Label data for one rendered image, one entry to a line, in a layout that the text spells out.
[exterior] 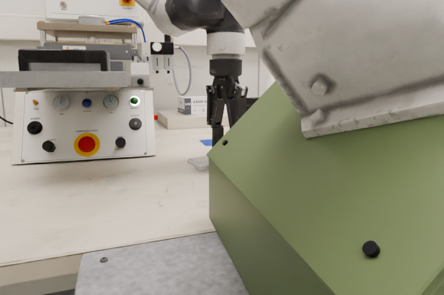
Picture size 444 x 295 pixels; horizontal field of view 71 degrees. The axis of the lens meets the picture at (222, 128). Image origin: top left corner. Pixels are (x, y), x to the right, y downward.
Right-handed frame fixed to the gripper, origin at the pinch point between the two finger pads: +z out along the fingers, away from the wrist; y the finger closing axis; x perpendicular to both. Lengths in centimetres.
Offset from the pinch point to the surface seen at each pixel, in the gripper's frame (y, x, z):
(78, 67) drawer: -11.9, -29.1, -18.1
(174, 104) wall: -83, 29, -3
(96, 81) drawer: -3.9, -27.8, -15.2
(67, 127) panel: -27.3, -29.7, -3.3
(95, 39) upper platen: -47, -17, -28
